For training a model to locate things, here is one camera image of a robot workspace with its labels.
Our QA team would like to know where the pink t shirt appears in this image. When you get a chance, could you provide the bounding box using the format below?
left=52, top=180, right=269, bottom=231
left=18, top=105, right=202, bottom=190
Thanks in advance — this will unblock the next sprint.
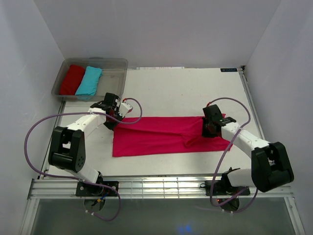
left=112, top=116, right=229, bottom=157

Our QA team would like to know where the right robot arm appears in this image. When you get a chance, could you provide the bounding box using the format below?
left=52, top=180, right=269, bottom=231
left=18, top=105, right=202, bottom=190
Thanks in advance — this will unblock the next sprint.
left=202, top=105, right=294, bottom=194

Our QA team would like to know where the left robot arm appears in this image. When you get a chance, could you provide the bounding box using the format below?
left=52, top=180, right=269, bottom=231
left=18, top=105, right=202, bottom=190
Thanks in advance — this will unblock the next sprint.
left=48, top=93, right=133, bottom=196

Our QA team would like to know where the cyan rolled t shirt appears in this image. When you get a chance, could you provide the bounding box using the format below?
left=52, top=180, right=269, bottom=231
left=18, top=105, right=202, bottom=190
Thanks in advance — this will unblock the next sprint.
left=75, top=66, right=103, bottom=96

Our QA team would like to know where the clear plastic bin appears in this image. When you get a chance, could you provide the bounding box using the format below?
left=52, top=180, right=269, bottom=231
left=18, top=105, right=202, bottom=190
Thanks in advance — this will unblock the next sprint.
left=51, top=57, right=128, bottom=101

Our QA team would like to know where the red rolled t shirt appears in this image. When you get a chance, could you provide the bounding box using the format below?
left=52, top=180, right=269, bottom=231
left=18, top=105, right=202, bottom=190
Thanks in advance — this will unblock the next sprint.
left=59, top=65, right=86, bottom=95

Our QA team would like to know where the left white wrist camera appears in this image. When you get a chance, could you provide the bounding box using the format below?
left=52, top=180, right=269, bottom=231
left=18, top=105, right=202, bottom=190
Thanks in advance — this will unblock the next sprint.
left=118, top=100, right=133, bottom=118

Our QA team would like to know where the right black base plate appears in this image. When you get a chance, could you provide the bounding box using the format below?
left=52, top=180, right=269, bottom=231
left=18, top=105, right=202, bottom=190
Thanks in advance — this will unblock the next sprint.
left=200, top=180, right=250, bottom=196

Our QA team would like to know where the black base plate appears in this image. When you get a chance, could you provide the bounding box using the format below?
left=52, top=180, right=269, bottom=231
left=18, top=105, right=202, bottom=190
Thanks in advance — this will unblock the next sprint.
left=75, top=181, right=119, bottom=197
left=200, top=180, right=250, bottom=196

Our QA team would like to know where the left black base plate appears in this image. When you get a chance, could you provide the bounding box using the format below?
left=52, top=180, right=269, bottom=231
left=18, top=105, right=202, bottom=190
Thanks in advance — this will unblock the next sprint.
left=75, top=181, right=119, bottom=197

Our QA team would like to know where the aluminium frame rail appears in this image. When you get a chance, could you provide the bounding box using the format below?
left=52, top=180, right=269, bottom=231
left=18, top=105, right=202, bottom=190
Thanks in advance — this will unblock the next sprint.
left=27, top=177, right=294, bottom=199

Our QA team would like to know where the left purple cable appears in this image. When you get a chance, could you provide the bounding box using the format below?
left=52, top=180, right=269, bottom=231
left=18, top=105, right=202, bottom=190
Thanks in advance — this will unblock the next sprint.
left=25, top=97, right=143, bottom=222

